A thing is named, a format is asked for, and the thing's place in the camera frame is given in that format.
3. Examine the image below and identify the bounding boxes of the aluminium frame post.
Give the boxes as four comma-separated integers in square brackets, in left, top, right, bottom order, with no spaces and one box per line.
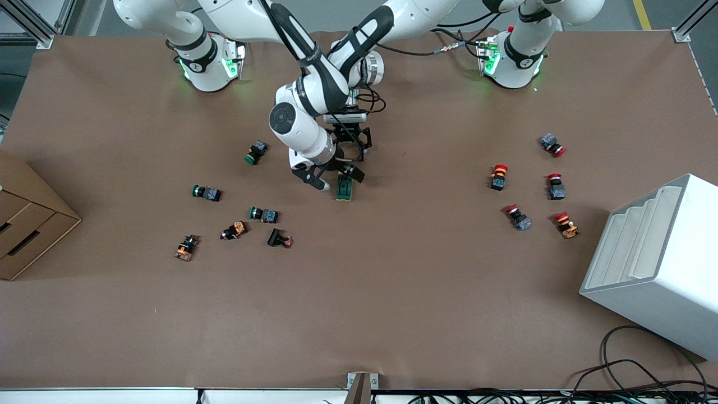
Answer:
[672,0,718,43]
[0,0,77,50]

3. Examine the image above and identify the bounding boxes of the brown table mat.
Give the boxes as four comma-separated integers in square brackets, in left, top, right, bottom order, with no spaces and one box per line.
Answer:
[0,29,718,391]

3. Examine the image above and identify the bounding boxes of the black cable bundle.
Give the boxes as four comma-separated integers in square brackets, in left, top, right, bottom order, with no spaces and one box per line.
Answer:
[370,386,718,404]

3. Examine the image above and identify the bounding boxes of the brown cardboard box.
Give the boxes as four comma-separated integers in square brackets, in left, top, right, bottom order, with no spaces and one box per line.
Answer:
[0,149,82,282]

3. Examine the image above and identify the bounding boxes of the white stepped storage rack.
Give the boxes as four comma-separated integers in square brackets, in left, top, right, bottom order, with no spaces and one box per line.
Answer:
[579,173,718,361]

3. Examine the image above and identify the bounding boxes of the grey metal bracket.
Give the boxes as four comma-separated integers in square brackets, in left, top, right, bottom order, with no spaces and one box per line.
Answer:
[347,372,379,404]

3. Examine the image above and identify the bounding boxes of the white table edge strip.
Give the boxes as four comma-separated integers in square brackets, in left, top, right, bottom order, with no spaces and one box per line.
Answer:
[0,386,348,404]

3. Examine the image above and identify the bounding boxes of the red emergency button orange block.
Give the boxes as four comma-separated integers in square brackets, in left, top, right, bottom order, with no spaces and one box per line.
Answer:
[554,211,581,240]

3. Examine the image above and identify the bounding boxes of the black left base cable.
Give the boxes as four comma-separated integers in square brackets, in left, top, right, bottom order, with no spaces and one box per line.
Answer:
[386,22,490,58]

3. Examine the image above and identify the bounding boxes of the black looped floor cable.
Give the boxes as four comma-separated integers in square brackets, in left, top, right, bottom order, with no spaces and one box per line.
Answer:
[601,325,709,394]

